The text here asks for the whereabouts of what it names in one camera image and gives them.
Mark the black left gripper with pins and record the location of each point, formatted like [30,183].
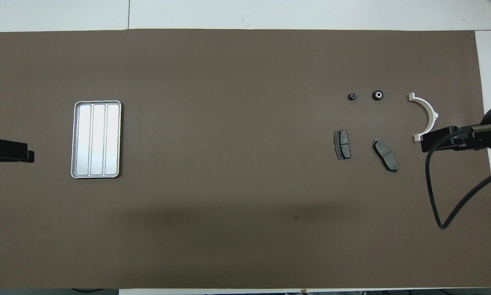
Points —
[3,150]

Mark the rectangular dark brake pad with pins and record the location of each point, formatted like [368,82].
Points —
[342,145]

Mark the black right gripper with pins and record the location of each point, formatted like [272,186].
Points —
[454,139]

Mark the white semicircular bracket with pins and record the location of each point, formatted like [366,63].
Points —
[427,107]

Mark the curved dark brake pad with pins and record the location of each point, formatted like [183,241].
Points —
[386,156]

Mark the brown table mat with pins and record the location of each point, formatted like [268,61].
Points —
[245,205]

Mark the silver metal tray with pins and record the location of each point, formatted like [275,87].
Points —
[96,139]

